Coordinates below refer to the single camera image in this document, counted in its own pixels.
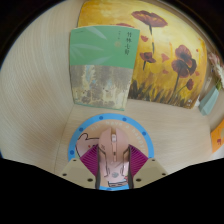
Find pink computer mouse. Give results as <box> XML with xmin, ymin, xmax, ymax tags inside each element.
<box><xmin>97</xmin><ymin>128</ymin><xmax>131</xmax><ymax>188</ymax></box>

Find green covered book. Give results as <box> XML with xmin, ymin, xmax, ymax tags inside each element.
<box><xmin>69</xmin><ymin>25</ymin><xmax>141</xmax><ymax>112</ymax></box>

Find teal faceted vase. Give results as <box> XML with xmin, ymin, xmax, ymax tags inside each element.
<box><xmin>198</xmin><ymin>84</ymin><xmax>221</xmax><ymax>117</ymax></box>

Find yellow poppy flower painting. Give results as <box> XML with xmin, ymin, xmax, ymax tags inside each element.
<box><xmin>77</xmin><ymin>0</ymin><xmax>208</xmax><ymax>109</ymax></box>

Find round blue-rimmed cartoon mouse pad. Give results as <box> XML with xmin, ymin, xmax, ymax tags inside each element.
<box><xmin>67</xmin><ymin>113</ymin><xmax>155</xmax><ymax>191</ymax></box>

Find orange covered book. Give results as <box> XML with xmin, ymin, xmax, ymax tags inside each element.
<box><xmin>210</xmin><ymin>119</ymin><xmax>224</xmax><ymax>154</ymax></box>

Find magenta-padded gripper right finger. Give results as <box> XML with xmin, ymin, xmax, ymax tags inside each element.
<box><xmin>127</xmin><ymin>143</ymin><xmax>169</xmax><ymax>190</ymax></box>

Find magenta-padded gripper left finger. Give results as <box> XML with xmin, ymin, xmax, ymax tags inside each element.
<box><xmin>60</xmin><ymin>143</ymin><xmax>101</xmax><ymax>191</ymax></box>

